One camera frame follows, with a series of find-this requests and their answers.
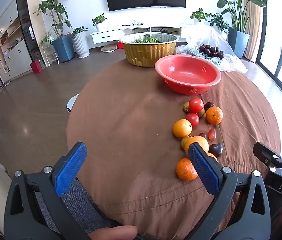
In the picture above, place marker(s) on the green leafy vegetables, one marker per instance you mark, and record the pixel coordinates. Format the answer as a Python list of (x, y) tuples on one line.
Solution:
[(147, 40)]

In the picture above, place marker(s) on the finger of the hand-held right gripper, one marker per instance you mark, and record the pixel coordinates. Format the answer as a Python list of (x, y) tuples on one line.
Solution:
[(263, 151)]

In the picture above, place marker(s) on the small plant in white pot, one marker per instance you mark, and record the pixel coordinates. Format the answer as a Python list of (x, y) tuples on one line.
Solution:
[(199, 16), (99, 22)]

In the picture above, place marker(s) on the small dark grape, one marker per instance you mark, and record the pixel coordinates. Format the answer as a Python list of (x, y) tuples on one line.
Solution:
[(202, 135)]

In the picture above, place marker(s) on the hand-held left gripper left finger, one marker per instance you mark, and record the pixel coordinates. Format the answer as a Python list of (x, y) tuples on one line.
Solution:
[(71, 167)]

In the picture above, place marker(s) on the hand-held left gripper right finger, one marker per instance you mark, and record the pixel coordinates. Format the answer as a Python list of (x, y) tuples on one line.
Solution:
[(203, 167)]

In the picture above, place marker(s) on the gold foil basin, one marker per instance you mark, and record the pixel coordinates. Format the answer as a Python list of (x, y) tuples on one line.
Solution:
[(148, 53)]

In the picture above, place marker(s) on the red grape tomato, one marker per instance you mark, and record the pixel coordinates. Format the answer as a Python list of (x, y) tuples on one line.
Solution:
[(212, 134)]

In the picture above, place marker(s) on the large-leaf plant in blue pot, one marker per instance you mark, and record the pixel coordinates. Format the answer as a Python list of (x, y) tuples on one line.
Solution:
[(238, 40)]

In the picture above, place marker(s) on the red plastic basin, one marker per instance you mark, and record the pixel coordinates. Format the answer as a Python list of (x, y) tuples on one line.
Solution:
[(188, 75)]

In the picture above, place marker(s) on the yellow orange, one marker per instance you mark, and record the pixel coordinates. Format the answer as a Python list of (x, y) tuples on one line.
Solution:
[(182, 128)]

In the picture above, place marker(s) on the pile of dark plums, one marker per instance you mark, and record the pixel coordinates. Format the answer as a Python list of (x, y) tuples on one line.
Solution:
[(211, 50)]

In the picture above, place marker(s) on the small yellowish fruit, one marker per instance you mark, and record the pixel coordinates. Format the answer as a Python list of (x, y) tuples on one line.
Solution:
[(184, 142), (201, 113)]

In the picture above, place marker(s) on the mandarin with green stem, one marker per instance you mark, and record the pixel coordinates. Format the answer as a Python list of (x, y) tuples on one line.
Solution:
[(214, 115)]

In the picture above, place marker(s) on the dark plum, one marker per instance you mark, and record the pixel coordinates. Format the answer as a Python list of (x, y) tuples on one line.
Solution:
[(216, 149), (209, 105)]

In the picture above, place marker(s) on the person's left hand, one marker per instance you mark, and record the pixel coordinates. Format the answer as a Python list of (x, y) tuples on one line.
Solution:
[(116, 233)]

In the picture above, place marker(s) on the red floor box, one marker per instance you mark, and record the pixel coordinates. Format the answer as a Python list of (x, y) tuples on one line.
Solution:
[(37, 66)]

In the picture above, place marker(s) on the beige curtain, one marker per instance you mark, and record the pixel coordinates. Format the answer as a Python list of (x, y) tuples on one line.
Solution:
[(252, 30)]

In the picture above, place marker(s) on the bushy plant in white pot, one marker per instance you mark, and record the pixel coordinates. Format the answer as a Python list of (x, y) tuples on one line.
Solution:
[(218, 22)]

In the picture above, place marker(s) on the plant in white ribbed pot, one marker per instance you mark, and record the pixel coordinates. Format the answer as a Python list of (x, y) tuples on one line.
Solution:
[(81, 45)]

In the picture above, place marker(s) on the small green fruit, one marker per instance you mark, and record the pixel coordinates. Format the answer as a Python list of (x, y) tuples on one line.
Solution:
[(186, 107)]

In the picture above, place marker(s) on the round flat floor device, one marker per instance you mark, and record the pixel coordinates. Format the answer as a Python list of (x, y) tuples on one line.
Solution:
[(108, 48)]

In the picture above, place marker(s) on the beige wall cabinet unit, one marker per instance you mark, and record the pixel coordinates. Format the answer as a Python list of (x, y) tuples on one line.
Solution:
[(11, 47)]

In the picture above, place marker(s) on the brown tablecloth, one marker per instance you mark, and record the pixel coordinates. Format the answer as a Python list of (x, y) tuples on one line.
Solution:
[(131, 130)]

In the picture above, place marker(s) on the white round stool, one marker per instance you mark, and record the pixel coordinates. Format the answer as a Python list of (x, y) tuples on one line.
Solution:
[(72, 102)]

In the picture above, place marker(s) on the red storage box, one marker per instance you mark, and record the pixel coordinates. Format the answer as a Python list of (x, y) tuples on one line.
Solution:
[(119, 45)]

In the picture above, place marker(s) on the dark glass cabinet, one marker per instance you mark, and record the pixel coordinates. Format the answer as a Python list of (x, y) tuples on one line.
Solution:
[(27, 22)]

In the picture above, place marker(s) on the green printed plastic bag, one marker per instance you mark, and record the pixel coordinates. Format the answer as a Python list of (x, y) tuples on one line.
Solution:
[(212, 60)]

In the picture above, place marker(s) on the tall plant in blue pot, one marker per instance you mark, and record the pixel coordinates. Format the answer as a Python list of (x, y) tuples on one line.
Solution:
[(63, 47)]

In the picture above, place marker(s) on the clear plastic bag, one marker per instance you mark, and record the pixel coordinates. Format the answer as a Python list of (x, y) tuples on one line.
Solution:
[(230, 61)]

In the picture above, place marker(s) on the spindly plant on white rack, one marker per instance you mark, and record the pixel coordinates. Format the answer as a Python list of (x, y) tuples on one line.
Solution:
[(47, 42)]

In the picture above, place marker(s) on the small orange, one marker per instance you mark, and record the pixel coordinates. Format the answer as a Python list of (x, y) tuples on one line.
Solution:
[(212, 156)]

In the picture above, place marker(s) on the white television cabinet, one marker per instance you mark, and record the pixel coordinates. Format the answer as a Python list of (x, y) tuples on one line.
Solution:
[(111, 33)]

